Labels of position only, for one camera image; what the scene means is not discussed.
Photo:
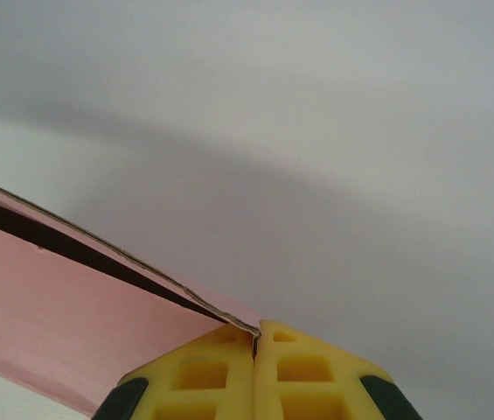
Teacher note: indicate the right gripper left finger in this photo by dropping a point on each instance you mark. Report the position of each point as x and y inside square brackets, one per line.
[238, 394]

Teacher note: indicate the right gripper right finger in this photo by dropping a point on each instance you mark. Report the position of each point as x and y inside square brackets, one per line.
[268, 389]

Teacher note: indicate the pink cloth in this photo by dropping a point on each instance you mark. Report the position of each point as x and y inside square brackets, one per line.
[54, 306]

